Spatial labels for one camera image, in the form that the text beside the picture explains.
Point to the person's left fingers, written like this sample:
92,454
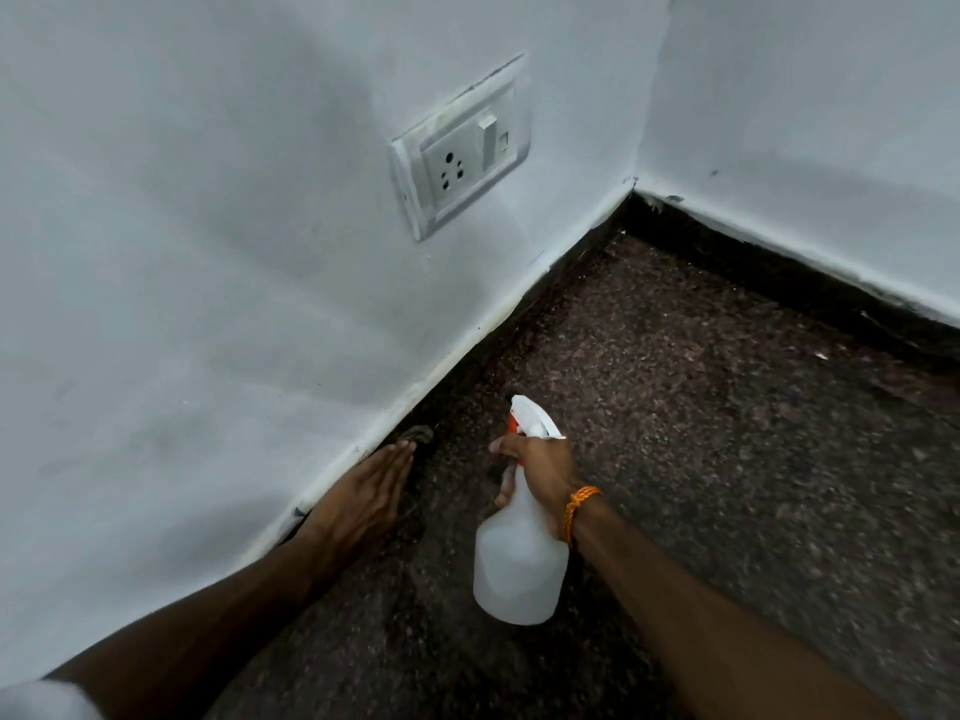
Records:
391,472

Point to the person's left forearm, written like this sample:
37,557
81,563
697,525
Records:
202,614

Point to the orange thread wristband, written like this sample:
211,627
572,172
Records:
577,509

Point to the person's right forearm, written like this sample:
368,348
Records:
720,637

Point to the white plastic spray bottle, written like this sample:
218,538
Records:
521,547

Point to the grey cleaning cloth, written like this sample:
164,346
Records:
417,439

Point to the person's right hand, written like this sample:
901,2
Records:
541,472

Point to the white wall socket with switch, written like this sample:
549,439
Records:
463,149

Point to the person's left hand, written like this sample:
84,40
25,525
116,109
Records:
365,493

